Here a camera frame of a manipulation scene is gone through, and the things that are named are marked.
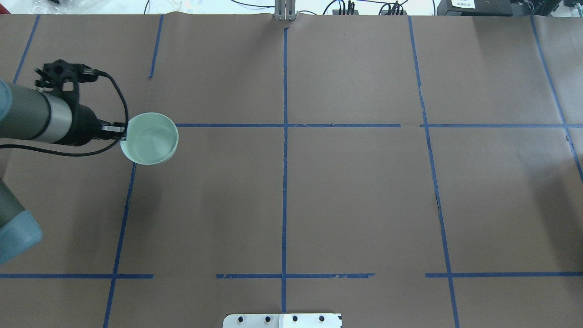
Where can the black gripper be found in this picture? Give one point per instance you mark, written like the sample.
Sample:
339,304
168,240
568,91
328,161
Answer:
83,125

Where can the mint green bowl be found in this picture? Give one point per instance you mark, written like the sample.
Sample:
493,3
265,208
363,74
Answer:
151,139

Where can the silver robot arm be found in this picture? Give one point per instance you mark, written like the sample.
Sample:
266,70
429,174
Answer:
52,117

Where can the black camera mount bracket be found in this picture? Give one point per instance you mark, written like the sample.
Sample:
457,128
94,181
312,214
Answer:
61,79

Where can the aluminium frame post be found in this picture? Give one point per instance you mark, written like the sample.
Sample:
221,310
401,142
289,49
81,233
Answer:
285,10

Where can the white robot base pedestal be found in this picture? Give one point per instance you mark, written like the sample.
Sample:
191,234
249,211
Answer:
283,320

